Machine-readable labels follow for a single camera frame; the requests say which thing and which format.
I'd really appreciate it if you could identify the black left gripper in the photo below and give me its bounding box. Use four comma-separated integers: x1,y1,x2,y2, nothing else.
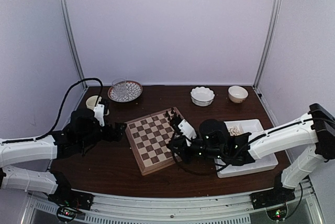
79,119,127,150

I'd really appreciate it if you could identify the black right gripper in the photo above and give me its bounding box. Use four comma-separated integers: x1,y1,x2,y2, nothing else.
166,136,226,165

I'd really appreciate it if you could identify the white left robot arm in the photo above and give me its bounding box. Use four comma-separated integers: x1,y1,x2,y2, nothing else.
1,109,127,205

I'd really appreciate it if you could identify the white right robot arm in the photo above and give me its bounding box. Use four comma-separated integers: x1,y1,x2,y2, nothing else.
166,103,334,204

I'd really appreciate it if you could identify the pile of white chess pieces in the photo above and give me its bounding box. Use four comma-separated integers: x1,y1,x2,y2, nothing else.
227,125,244,137

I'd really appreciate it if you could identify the dark chess pieces row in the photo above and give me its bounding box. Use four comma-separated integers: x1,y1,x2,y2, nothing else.
164,107,183,127

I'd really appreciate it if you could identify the wooden chess board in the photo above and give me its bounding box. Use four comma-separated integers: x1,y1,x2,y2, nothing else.
126,107,180,176

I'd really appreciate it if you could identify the white plastic divided tray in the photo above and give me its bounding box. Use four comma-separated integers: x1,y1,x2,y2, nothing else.
214,118,279,179

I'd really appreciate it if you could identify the cream ceramic mug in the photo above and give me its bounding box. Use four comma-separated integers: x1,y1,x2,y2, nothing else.
86,95,102,110

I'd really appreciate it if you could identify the white scalloped bowl black rim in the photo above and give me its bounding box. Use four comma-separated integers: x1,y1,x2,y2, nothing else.
190,86,215,107

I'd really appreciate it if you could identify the cream round bowl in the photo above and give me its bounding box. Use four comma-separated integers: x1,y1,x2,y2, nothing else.
228,85,249,104

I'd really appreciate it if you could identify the clear drinking glass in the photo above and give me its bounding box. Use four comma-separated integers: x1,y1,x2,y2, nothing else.
112,78,127,98

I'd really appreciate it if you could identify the patterned brown rim plate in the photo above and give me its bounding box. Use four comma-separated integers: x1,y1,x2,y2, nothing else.
107,81,143,103

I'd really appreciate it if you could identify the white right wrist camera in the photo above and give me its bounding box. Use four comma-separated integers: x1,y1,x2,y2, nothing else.
177,119,197,147

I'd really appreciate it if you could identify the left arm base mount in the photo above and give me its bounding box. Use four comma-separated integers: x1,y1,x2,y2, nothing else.
47,171,94,214

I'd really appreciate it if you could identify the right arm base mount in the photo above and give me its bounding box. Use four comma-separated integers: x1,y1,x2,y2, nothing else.
250,172,303,222

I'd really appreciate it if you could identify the right aluminium frame post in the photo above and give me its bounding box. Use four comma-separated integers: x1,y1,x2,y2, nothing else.
253,0,282,90

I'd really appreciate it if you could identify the aluminium frame post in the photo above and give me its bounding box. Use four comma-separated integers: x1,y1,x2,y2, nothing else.
59,0,85,80
253,0,282,90

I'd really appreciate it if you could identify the left aluminium frame post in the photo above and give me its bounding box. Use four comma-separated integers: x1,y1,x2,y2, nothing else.
59,0,85,80

